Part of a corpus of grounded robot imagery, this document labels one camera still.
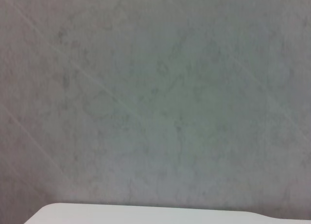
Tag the grey felt partition panel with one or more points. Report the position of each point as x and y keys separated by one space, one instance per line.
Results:
x=155 y=88

